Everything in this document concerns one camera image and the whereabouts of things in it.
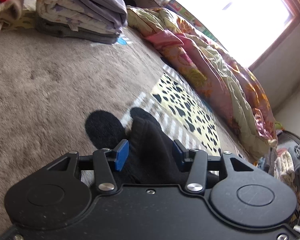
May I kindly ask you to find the black garment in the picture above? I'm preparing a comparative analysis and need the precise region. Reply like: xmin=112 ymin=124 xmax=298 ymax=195
xmin=84 ymin=107 xmax=221 ymax=190

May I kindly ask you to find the right stack of folded clothes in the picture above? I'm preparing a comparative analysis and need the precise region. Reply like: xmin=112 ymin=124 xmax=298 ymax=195
xmin=254 ymin=139 xmax=300 ymax=206

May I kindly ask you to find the stack of folded clothes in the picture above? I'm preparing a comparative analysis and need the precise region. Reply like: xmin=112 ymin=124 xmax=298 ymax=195
xmin=36 ymin=0 xmax=127 ymax=44
xmin=254 ymin=139 xmax=300 ymax=206

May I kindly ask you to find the left stack of folded clothes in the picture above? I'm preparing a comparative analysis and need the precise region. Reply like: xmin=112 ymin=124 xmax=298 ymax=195
xmin=36 ymin=0 xmax=127 ymax=44

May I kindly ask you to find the floral pink yellow quilt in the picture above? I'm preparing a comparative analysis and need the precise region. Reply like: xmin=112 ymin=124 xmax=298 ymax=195
xmin=127 ymin=6 xmax=277 ymax=160

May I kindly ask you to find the dark wooden headboard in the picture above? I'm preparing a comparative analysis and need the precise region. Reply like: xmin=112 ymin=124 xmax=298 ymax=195
xmin=277 ymin=131 xmax=300 ymax=145

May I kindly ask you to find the Mickey Mouse plush blanket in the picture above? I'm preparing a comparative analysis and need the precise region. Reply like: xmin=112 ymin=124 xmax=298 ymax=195
xmin=0 ymin=17 xmax=256 ymax=233

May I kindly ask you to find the colourful alphabet play mat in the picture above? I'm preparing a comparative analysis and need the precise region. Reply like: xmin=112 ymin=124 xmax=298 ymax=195
xmin=165 ymin=0 xmax=225 ymax=49

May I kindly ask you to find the beige folded cloth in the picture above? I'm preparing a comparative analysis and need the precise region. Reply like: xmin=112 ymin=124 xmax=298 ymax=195
xmin=0 ymin=0 xmax=24 ymax=32

